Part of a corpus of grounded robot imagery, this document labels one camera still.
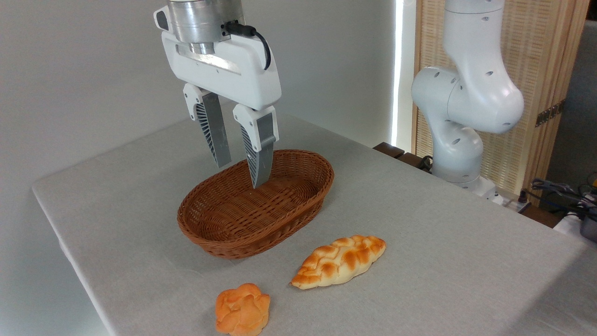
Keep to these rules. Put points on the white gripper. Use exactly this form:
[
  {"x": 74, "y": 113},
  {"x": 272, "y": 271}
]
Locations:
[{"x": 242, "y": 74}]

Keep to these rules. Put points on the round orange bread roll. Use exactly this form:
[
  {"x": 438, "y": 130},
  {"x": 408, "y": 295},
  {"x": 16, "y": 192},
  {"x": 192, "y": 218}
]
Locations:
[{"x": 242, "y": 310}]

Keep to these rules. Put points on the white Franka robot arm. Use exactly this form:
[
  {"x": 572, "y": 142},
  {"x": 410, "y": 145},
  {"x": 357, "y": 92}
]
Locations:
[{"x": 466, "y": 102}]

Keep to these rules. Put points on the brown wicker oval basket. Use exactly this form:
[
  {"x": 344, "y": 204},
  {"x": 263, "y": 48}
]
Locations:
[{"x": 242, "y": 219}]

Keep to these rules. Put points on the long braided bread loaf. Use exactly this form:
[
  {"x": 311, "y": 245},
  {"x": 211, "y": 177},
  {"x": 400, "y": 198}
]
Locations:
[{"x": 340, "y": 261}]

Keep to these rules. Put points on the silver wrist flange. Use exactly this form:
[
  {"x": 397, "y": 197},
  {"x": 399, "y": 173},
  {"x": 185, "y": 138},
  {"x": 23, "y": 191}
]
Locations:
[{"x": 200, "y": 21}]

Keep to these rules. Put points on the grey tablecloth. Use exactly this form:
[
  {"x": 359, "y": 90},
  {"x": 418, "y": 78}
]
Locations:
[{"x": 419, "y": 261}]

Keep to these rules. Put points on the white power strip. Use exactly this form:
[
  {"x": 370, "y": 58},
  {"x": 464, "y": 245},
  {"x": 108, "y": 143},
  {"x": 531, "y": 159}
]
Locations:
[{"x": 510, "y": 201}]

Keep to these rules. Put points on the black screen hinge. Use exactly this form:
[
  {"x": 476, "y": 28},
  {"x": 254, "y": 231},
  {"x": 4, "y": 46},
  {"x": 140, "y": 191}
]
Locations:
[{"x": 550, "y": 113}]

